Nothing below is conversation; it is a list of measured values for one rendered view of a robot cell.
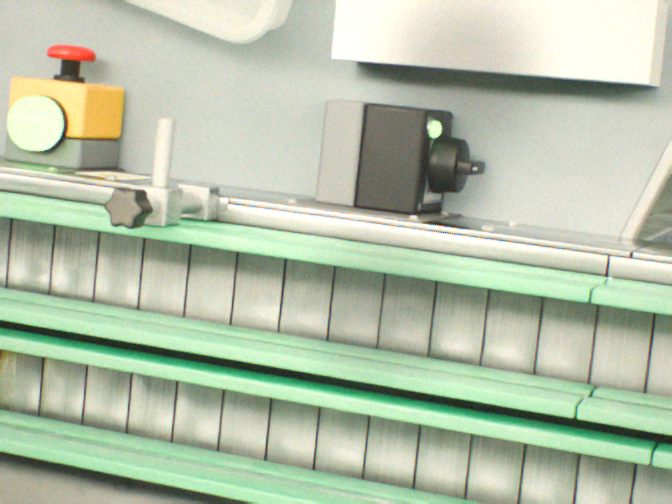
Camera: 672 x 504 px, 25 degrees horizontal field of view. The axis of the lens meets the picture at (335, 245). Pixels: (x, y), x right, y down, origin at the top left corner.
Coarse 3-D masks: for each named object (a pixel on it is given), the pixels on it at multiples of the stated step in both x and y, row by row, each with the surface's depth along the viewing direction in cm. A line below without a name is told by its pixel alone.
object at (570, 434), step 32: (0, 320) 115; (32, 352) 108; (64, 352) 107; (96, 352) 106; (128, 352) 108; (160, 352) 111; (224, 384) 103; (256, 384) 102; (288, 384) 102; (320, 384) 103; (352, 384) 106; (384, 416) 99; (416, 416) 99; (448, 416) 98; (480, 416) 99; (512, 416) 100; (544, 416) 102; (576, 416) 102; (576, 448) 95; (608, 448) 95; (640, 448) 94
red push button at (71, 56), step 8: (48, 48) 124; (56, 48) 123; (64, 48) 123; (72, 48) 123; (80, 48) 124; (88, 48) 125; (48, 56) 124; (56, 56) 123; (64, 56) 123; (72, 56) 123; (80, 56) 123; (88, 56) 124; (64, 64) 124; (72, 64) 124; (64, 72) 124; (72, 72) 124
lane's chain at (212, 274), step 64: (0, 256) 118; (64, 256) 116; (128, 256) 114; (192, 256) 113; (256, 256) 111; (256, 320) 111; (320, 320) 110; (384, 320) 108; (448, 320) 106; (512, 320) 105; (576, 320) 103; (640, 320) 102; (640, 384) 102
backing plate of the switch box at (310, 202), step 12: (288, 204) 111; (300, 204) 111; (312, 204) 112; (324, 204) 113; (372, 216) 109; (384, 216) 108; (396, 216) 109; (408, 216) 110; (420, 216) 111; (432, 216) 113; (444, 216) 114; (456, 216) 117
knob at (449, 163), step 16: (432, 144) 113; (448, 144) 113; (464, 144) 114; (432, 160) 113; (448, 160) 112; (464, 160) 113; (432, 176) 113; (448, 176) 113; (464, 176) 115; (432, 192) 115; (448, 192) 114
